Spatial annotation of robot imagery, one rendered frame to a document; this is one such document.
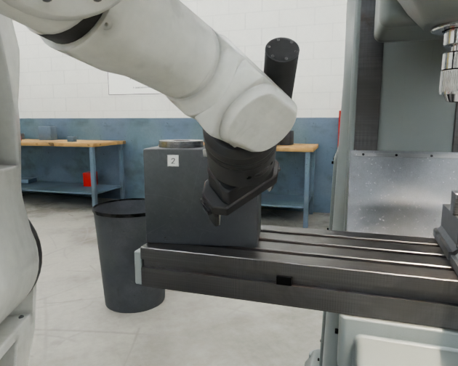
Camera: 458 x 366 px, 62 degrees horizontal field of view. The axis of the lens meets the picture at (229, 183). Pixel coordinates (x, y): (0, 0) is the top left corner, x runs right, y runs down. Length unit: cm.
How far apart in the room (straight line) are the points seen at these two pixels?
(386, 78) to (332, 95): 384
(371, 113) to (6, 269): 93
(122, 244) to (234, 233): 166
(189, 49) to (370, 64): 87
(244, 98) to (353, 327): 48
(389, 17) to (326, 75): 413
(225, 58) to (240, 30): 494
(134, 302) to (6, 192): 212
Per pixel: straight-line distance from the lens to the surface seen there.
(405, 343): 72
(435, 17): 72
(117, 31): 24
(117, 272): 244
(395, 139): 112
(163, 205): 75
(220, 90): 31
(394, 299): 69
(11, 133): 44
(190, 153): 72
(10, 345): 49
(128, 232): 232
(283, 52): 40
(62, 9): 19
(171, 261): 74
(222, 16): 536
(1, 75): 44
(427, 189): 109
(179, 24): 27
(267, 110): 34
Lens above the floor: 116
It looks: 9 degrees down
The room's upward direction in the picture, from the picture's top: straight up
